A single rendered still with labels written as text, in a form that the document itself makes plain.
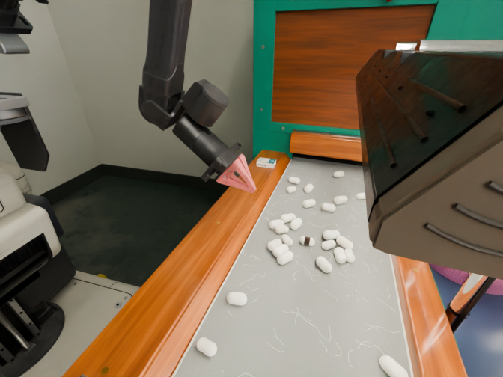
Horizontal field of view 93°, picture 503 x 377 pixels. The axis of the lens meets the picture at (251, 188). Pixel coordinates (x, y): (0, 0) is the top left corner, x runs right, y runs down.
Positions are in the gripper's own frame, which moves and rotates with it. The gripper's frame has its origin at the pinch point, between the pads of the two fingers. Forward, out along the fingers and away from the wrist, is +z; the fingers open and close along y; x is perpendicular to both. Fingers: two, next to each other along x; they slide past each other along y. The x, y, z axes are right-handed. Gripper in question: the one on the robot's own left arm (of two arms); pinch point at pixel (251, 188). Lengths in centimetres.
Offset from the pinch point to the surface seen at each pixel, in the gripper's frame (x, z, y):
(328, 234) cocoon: -3.4, 19.4, 2.7
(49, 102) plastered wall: 136, -145, 86
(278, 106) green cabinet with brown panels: -1.1, -10.0, 46.7
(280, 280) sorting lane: 2.7, 15.1, -11.2
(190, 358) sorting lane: 8.1, 8.5, -28.3
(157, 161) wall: 135, -63, 118
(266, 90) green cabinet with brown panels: -2.6, -16.5, 45.4
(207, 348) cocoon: 5.5, 9.1, -27.0
